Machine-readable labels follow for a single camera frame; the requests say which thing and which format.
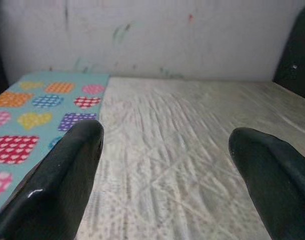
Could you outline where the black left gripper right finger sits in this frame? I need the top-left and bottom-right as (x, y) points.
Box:
(228, 127), (305, 240)

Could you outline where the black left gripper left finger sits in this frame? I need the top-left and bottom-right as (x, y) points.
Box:
(0, 119), (105, 240)

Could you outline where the teal blanket with hearts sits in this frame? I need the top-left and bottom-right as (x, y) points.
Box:
(0, 70), (111, 220)

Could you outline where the grey patterned mattress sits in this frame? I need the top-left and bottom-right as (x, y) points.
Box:
(76, 75), (305, 240)

